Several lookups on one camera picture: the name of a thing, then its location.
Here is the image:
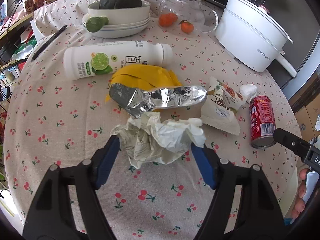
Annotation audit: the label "right hand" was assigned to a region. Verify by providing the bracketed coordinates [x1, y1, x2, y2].
[291, 168, 309, 219]

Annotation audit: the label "white paper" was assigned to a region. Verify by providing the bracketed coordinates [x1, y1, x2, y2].
[111, 112, 206, 169]

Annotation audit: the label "white electric pot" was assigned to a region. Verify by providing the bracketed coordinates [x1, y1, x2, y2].
[215, 0, 297, 77]

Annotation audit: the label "beige snack packet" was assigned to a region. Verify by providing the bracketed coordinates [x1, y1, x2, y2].
[200, 76, 246, 135]

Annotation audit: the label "small tangerine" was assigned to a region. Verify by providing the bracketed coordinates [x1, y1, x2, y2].
[158, 12, 178, 27]
[179, 20, 194, 34]

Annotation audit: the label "green kabocha squash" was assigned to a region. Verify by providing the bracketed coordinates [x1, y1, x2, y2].
[99, 0, 142, 9]

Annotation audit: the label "white lime drink bottle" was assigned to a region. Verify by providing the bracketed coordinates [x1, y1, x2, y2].
[63, 41, 173, 80]

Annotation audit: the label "green avocado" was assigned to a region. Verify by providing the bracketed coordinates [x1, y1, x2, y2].
[86, 16, 109, 33]

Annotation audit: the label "lower cardboard box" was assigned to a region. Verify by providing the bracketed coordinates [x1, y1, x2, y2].
[295, 96, 320, 141]

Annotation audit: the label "small tangerine right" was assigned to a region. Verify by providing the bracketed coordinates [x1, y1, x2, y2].
[179, 20, 194, 34]

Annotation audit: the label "yellow foil snack wrapper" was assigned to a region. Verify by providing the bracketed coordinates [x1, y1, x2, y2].
[106, 64, 207, 118]

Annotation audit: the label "small tangerine left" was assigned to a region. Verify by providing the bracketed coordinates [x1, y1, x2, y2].
[158, 12, 178, 27]

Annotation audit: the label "cherry print tablecloth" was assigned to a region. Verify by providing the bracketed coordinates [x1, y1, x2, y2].
[4, 0, 300, 239]

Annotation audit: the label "stacked white plates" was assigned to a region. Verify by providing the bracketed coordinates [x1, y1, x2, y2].
[91, 13, 151, 38]

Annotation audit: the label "small white tissue ball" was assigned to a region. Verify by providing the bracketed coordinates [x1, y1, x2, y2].
[239, 84, 258, 103]

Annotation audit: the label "glass teapot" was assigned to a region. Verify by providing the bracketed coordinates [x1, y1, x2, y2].
[157, 0, 219, 37]

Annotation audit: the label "black pen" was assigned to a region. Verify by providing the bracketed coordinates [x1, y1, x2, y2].
[31, 25, 68, 62]

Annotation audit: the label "red drink can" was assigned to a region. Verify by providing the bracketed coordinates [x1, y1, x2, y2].
[249, 95, 276, 149]

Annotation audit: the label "grey refrigerator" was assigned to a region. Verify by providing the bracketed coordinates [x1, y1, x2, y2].
[265, 0, 319, 99]

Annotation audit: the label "white oval bowl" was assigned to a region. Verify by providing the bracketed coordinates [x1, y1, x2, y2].
[88, 0, 150, 25]

